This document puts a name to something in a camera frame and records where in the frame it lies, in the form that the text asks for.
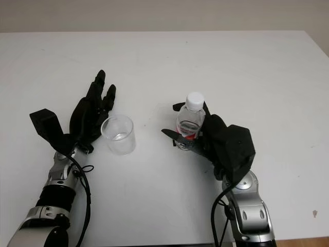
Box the clear plastic cup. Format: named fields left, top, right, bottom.
left=100, top=115, right=136, bottom=155

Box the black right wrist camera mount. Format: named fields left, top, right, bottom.
left=223, top=125, right=256, bottom=182

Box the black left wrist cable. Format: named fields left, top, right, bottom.
left=69, top=154, right=93, bottom=247

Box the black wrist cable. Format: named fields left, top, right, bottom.
left=69, top=154, right=93, bottom=247
left=211, top=179, right=239, bottom=247

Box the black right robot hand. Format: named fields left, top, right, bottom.
left=161, top=101, right=232, bottom=181

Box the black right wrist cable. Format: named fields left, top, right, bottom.
left=211, top=179, right=239, bottom=247

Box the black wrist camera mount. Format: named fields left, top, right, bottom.
left=223, top=125, right=256, bottom=182
left=29, top=109, right=75, bottom=155

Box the clear water bottle white cap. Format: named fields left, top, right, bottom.
left=175, top=92, right=206, bottom=141

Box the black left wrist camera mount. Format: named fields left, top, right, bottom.
left=29, top=109, right=75, bottom=155

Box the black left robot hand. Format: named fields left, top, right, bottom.
left=69, top=69, right=117, bottom=154

